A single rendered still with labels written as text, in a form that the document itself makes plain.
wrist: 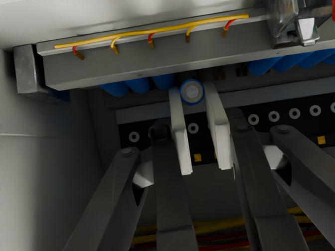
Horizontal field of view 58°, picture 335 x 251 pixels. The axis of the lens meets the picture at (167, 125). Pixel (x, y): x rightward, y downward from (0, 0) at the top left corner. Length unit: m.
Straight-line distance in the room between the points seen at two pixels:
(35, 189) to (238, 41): 0.15
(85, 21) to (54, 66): 0.04
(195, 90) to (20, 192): 0.13
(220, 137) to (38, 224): 0.13
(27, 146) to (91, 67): 0.07
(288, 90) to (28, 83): 0.24
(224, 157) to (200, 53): 0.06
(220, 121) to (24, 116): 0.12
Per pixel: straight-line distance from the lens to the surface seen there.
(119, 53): 0.18
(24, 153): 0.21
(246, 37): 0.18
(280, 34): 0.17
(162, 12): 0.17
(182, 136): 0.16
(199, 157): 0.31
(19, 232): 0.20
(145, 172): 0.15
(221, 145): 0.16
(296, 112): 0.33
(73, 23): 0.17
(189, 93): 0.21
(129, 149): 0.15
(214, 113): 0.17
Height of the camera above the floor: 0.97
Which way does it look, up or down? 12 degrees up
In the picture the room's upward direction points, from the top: 171 degrees clockwise
